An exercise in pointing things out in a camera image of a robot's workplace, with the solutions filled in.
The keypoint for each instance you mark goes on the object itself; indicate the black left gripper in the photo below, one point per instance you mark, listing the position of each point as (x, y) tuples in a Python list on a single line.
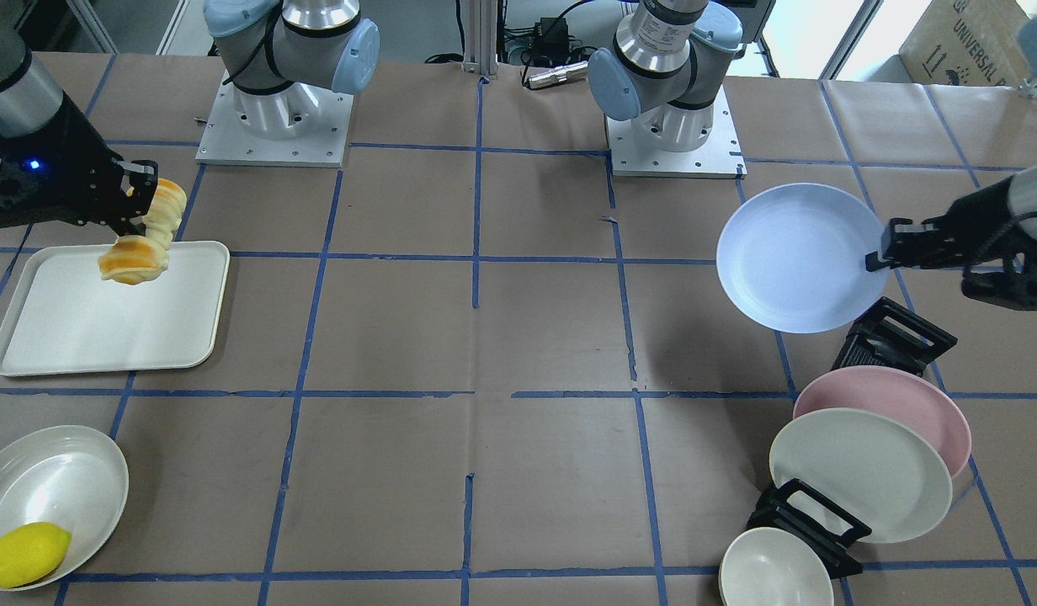
[(983, 219)]

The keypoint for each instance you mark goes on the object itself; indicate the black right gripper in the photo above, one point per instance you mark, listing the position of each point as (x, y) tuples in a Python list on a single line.
[(79, 156)]

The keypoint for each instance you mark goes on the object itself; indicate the striped bread roll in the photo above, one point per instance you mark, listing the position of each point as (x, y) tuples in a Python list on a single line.
[(138, 258)]

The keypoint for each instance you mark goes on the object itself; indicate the blue plate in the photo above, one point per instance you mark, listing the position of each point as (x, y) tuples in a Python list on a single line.
[(793, 258)]

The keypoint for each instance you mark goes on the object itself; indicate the pink plate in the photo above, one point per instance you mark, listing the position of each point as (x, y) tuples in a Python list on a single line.
[(895, 394)]

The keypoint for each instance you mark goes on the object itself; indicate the cream plate in rack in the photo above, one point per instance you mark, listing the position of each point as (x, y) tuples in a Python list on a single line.
[(875, 468)]

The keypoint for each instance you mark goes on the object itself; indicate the black dish rack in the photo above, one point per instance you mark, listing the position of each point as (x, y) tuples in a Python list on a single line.
[(886, 335)]

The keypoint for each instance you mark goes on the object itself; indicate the cream rectangular tray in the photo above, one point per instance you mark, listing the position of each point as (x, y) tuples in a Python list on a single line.
[(64, 319)]

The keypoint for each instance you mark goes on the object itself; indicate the cream shallow dish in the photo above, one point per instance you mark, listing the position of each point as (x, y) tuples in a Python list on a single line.
[(74, 477)]

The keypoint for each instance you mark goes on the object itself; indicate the cream bowl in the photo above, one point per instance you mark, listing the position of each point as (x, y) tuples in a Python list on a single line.
[(767, 566)]

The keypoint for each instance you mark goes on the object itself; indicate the yellow lemon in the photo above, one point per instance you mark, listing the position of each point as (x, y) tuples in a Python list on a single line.
[(31, 552)]

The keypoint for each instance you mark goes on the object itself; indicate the black power adapter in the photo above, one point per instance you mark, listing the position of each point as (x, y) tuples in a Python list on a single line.
[(551, 35)]

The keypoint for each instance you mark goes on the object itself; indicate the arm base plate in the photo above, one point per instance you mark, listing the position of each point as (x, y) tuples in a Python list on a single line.
[(670, 142), (302, 126)]

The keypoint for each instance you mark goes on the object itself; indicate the aluminium frame post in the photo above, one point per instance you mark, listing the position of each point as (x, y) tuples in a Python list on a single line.
[(481, 22)]

